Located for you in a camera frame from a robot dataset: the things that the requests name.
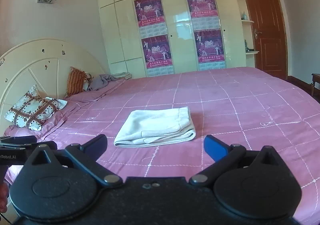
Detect white pants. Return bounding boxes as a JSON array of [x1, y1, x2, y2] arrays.
[[114, 107, 196, 148]]

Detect left hand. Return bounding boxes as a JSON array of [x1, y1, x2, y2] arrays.
[[0, 182, 9, 213]]

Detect white patterned pillow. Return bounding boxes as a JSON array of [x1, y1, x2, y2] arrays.
[[4, 85, 67, 131]]

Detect pink checked bed sheet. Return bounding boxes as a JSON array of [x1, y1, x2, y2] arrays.
[[5, 68, 319, 224]]

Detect grey crumpled blanket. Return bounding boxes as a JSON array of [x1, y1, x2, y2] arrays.
[[83, 72, 132, 91]]

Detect orange striped pillow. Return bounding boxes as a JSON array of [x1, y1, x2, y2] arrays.
[[66, 66, 93, 97]]

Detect cream wooden headboard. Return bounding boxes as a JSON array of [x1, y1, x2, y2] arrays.
[[1, 38, 105, 135]]

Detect purple calendar poster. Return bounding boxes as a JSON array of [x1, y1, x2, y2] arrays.
[[134, 0, 167, 39], [194, 29, 226, 71], [142, 35, 174, 77], [187, 0, 221, 31]]

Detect dark wooden side table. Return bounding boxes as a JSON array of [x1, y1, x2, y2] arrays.
[[311, 74, 320, 97]]

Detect brown wooden door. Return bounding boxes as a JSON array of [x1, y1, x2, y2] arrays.
[[246, 0, 287, 80]]

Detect cream glossy wardrobe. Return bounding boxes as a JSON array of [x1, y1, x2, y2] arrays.
[[98, 0, 246, 78]]

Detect cream corner shelves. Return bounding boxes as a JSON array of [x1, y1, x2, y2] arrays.
[[237, 0, 259, 68]]

